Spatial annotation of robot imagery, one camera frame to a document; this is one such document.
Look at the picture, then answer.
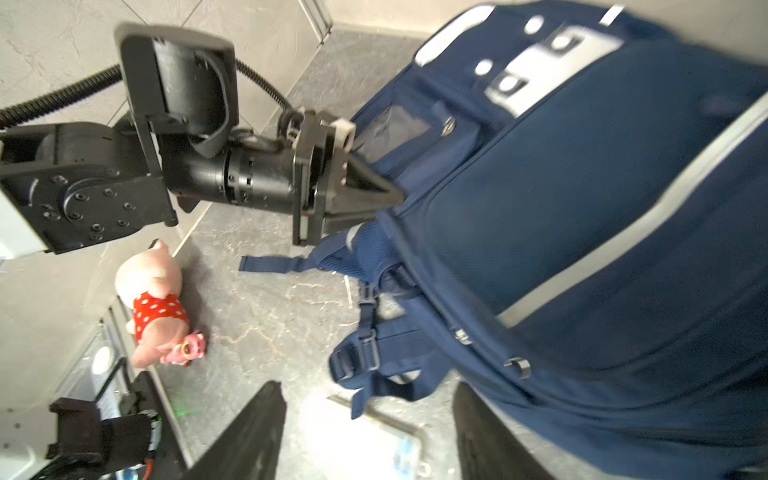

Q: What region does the pink plush doll red dress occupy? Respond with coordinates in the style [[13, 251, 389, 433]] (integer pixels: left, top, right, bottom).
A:
[[115, 239, 207, 369]]

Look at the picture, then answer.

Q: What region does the navy blue student backpack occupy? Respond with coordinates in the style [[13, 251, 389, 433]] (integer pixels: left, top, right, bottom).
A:
[[240, 1, 767, 479]]

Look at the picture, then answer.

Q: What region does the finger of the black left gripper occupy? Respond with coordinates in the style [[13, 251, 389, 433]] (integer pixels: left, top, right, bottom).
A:
[[341, 155, 405, 210], [323, 208, 380, 236]]

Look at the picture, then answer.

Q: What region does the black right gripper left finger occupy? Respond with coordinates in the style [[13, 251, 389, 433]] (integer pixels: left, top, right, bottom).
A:
[[183, 381, 287, 480]]

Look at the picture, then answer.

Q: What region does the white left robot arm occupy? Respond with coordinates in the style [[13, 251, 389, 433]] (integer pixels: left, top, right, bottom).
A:
[[1, 111, 405, 259]]

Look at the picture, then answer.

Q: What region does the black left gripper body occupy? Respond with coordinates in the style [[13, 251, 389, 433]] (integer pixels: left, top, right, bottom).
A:
[[161, 110, 356, 246]]

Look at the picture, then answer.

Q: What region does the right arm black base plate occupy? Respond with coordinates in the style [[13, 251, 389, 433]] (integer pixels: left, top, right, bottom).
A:
[[124, 371, 189, 479]]

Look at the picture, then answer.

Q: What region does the clear plastic eraser box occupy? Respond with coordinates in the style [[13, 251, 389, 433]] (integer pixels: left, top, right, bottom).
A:
[[300, 396, 432, 479]]

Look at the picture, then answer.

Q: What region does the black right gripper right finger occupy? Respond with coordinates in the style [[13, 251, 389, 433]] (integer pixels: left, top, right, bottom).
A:
[[452, 382, 554, 480]]

